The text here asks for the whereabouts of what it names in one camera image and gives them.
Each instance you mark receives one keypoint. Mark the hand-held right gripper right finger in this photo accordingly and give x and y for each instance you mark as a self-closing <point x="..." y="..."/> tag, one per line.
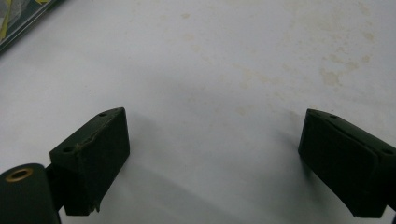
<point x="342" y="161"/>

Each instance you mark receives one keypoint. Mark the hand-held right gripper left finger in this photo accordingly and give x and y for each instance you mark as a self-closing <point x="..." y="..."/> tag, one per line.
<point x="93" y="161"/>

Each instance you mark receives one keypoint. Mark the yellow floor tape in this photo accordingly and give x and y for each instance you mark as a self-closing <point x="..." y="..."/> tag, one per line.
<point x="5" y="21"/>

